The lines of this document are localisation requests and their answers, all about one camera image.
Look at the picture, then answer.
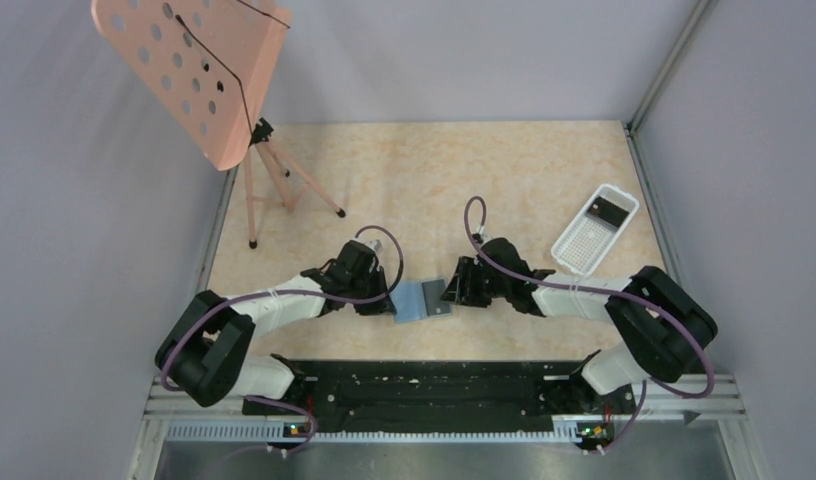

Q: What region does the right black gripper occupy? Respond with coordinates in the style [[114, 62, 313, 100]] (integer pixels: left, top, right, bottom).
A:
[[440, 256, 511, 308]]

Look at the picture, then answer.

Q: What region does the beige card holder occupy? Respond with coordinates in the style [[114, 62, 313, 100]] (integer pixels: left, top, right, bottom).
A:
[[391, 281, 436, 324]]

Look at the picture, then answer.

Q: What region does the grey card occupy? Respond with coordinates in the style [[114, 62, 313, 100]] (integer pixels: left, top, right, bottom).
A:
[[421, 279, 452, 318]]

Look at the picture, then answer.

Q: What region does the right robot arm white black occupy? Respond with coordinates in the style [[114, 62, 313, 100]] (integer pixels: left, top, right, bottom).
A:
[[441, 238, 718, 412]]

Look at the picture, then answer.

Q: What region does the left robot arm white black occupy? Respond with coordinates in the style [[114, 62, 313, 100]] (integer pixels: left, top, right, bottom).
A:
[[155, 239, 395, 414]]

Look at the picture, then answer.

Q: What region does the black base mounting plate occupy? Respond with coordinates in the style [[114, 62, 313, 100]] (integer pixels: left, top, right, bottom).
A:
[[237, 357, 636, 436]]

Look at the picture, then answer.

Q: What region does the white perforated plastic basket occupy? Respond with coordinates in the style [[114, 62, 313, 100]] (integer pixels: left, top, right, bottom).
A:
[[550, 184, 640, 276]]

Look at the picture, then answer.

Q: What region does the black item in basket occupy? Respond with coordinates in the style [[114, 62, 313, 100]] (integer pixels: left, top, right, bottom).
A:
[[586, 196, 630, 230]]

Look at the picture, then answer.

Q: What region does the pink perforated music stand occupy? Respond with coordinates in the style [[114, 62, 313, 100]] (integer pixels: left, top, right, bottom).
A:
[[91, 0, 346, 248]]

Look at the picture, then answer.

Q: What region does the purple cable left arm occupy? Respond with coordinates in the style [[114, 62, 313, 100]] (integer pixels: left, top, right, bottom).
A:
[[159, 225, 405, 458]]

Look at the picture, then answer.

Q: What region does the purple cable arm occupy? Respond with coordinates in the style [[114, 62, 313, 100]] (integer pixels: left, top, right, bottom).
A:
[[463, 195, 717, 458], [159, 225, 405, 458]]

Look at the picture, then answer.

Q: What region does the aluminium side rail left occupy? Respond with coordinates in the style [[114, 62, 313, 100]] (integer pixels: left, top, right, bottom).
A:
[[192, 167, 239, 295]]

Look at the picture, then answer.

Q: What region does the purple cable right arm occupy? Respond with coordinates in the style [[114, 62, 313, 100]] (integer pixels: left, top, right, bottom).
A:
[[463, 195, 717, 458]]

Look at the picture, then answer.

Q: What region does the aluminium frame rail front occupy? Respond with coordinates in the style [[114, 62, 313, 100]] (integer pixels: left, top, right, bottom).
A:
[[143, 375, 745, 446]]

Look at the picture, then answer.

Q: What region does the black cable on stand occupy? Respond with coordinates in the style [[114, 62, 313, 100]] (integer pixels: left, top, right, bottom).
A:
[[174, 0, 292, 134]]

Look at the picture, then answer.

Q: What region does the aluminium corner post right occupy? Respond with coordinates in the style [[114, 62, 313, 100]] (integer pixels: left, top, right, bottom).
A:
[[626, 0, 719, 137]]

